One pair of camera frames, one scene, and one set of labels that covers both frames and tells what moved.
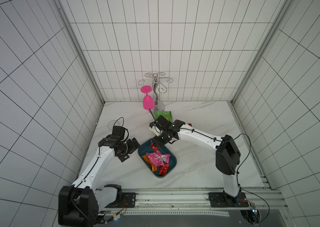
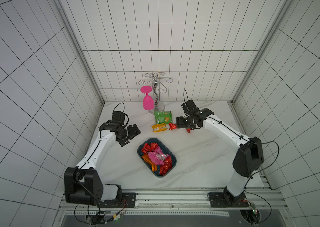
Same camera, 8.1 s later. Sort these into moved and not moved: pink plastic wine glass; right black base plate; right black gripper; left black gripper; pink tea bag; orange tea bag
Moved: left black gripper; right black gripper
Not moved: pink tea bag; orange tea bag; right black base plate; pink plastic wine glass
